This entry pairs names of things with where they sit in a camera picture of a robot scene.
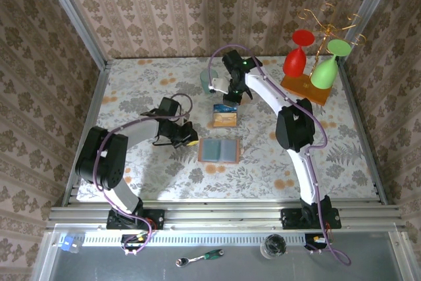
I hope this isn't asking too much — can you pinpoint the blue credit card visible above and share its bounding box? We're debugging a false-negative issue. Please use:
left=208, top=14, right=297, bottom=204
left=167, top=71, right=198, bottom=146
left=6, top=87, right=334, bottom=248
left=213, top=103, right=239, bottom=115

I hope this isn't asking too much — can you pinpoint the teal frosted cup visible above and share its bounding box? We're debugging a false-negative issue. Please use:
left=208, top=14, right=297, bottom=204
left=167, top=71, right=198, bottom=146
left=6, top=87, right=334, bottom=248
left=199, top=68, right=219, bottom=95

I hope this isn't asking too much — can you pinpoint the floral tablecloth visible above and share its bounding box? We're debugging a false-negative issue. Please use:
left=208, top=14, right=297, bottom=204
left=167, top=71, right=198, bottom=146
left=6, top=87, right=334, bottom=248
left=76, top=57, right=379, bottom=201

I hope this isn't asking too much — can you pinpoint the red wine glass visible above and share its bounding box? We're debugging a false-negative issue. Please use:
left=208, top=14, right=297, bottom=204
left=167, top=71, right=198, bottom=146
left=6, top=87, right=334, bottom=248
left=282, top=29, right=316, bottom=79

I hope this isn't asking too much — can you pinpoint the green wine glass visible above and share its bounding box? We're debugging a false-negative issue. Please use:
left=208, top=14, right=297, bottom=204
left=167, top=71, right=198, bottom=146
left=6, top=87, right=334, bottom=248
left=309, top=38, right=351, bottom=90

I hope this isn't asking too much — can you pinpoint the black connector block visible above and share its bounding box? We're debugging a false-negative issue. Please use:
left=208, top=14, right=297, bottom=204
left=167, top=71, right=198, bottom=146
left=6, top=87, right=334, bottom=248
left=303, top=232, right=329, bottom=251
left=120, top=233, right=149, bottom=251

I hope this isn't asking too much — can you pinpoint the grey metal shelf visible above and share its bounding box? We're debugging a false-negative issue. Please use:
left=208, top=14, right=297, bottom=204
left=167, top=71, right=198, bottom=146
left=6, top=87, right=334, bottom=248
left=31, top=224, right=419, bottom=281

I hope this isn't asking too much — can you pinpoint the clear glass jar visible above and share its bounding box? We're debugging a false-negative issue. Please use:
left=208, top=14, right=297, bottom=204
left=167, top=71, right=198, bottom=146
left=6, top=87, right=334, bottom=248
left=259, top=233, right=288, bottom=260

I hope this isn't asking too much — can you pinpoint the small blue plastic part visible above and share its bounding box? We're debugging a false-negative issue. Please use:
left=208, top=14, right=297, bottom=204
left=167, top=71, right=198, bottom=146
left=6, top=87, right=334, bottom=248
left=59, top=235, right=82, bottom=254

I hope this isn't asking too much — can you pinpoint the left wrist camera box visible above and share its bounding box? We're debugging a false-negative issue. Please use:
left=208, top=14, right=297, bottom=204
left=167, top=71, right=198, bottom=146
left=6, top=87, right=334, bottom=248
left=141, top=97, right=182, bottom=122

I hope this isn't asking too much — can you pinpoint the gold wire glass rack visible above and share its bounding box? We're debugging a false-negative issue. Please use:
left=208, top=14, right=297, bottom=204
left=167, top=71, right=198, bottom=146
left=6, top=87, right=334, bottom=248
left=278, top=2, right=367, bottom=107

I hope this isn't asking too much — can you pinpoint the aluminium frame rail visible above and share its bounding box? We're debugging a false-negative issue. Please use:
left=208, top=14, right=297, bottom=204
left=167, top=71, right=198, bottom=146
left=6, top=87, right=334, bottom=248
left=45, top=199, right=407, bottom=231

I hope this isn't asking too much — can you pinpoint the aluminium side rail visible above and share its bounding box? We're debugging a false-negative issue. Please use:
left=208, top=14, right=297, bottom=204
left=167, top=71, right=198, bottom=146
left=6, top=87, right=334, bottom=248
left=61, top=59, right=113, bottom=207
left=337, top=60, right=389, bottom=205

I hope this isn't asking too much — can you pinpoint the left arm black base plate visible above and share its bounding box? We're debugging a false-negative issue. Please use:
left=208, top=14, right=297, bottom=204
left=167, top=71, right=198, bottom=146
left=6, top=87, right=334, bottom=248
left=106, top=208, right=166, bottom=231

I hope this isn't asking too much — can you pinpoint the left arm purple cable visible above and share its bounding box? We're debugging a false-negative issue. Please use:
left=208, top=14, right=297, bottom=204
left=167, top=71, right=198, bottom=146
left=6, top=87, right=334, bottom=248
left=92, top=92, right=195, bottom=257

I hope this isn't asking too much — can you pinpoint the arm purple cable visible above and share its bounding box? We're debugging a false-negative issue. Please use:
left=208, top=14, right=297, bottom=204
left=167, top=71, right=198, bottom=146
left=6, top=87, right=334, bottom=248
left=92, top=92, right=195, bottom=257
left=209, top=44, right=353, bottom=267

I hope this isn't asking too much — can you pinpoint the white slotted cable duct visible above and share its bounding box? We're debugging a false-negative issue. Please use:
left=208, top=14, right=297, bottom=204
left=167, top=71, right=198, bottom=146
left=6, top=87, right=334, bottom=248
left=59, top=230, right=330, bottom=247

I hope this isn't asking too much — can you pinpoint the green-handled ratchet wrench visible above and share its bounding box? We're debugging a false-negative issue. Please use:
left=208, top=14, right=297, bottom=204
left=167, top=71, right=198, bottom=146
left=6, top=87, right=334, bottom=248
left=174, top=248, right=226, bottom=268

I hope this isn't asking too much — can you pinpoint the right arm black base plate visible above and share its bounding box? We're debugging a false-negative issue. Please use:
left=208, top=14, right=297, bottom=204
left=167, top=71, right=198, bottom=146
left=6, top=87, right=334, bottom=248
left=280, top=206, right=342, bottom=230

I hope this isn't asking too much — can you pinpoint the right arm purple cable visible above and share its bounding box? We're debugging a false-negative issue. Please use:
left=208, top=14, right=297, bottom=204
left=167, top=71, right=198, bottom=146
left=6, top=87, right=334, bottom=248
left=209, top=44, right=353, bottom=267

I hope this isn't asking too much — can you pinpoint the aluminium frame post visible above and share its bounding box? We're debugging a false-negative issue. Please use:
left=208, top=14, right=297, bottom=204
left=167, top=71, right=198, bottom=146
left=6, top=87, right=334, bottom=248
left=36, top=0, right=110, bottom=68
left=337, top=0, right=401, bottom=62

